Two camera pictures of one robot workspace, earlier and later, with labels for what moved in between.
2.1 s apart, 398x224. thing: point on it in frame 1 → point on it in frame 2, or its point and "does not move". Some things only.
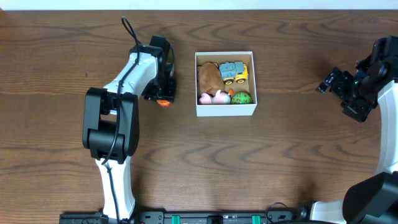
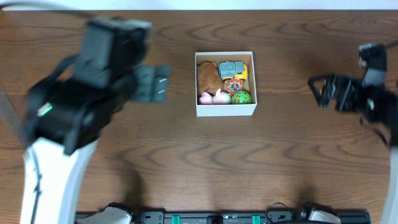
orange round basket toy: (163, 103) → (235, 85)
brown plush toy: (209, 79) does not move
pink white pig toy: (221, 98) does not move
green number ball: (241, 98) does not move
